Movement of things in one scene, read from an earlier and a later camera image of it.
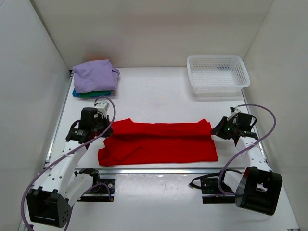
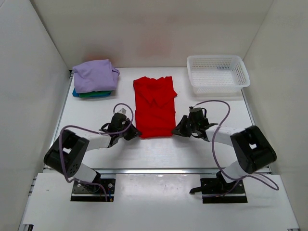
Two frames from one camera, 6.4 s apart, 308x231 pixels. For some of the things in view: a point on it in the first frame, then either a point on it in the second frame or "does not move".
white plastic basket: x=217 y=75 does not move
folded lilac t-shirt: x=96 y=76 does not move
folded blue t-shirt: x=74 y=93 does not move
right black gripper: x=218 y=130 -> x=179 y=130
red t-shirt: x=137 y=143 -> x=155 y=108
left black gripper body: x=102 y=124 -> x=126 y=125
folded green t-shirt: x=95 y=94 does not move
